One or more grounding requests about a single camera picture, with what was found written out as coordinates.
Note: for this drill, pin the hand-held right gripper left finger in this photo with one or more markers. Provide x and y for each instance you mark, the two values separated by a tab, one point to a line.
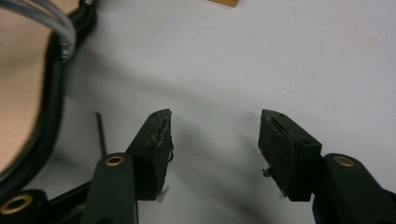
152	155

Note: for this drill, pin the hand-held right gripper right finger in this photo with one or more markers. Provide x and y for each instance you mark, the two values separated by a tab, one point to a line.
291	158

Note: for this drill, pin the wooden three-tier shoe rack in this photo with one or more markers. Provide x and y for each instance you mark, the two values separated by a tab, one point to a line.
224	2

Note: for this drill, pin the white foam mat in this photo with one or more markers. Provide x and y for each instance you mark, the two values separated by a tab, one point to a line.
249	62

